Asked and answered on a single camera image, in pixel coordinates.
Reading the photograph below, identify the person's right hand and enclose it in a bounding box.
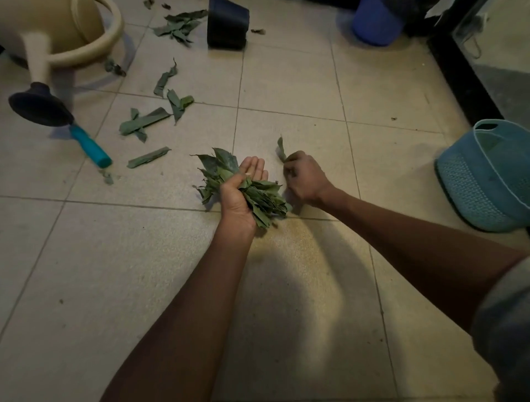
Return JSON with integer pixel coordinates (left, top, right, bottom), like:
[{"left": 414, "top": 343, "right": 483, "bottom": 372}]
[{"left": 283, "top": 150, "right": 336, "bottom": 209}]

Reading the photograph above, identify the person's left hand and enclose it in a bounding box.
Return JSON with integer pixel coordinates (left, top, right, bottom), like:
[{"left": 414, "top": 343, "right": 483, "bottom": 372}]
[{"left": 219, "top": 156, "right": 270, "bottom": 237}]

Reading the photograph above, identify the person's right forearm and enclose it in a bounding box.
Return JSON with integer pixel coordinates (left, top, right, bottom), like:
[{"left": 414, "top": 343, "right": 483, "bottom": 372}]
[{"left": 319, "top": 186, "right": 529, "bottom": 334}]

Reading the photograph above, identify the person's left forearm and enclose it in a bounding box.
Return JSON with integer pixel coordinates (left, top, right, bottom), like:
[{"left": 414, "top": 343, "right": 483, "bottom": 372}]
[{"left": 99, "top": 219, "right": 257, "bottom": 402}]

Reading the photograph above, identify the person's grey shirt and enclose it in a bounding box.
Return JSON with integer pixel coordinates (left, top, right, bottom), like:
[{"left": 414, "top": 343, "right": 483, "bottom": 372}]
[{"left": 471, "top": 256, "right": 530, "bottom": 402}]

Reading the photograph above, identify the small black plastic pot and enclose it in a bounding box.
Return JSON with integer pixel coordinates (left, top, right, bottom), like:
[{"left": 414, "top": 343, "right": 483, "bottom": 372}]
[{"left": 206, "top": 0, "right": 251, "bottom": 51}]

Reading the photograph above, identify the teal plastic bucket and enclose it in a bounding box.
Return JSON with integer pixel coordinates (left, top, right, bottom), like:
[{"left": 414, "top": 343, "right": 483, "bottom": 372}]
[{"left": 434, "top": 119, "right": 530, "bottom": 232}]

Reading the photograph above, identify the beige plastic watering can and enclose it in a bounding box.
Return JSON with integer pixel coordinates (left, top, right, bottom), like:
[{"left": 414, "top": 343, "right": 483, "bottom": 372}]
[{"left": 0, "top": 0, "right": 125, "bottom": 128}]

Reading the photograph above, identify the narrow teal handled trowel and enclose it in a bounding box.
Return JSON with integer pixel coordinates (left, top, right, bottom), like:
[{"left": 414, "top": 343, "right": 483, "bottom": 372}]
[{"left": 68, "top": 123, "right": 113, "bottom": 170}]

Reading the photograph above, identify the white charger with cable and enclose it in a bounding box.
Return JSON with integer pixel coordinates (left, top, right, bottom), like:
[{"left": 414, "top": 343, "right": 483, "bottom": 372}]
[{"left": 457, "top": 12, "right": 489, "bottom": 59}]

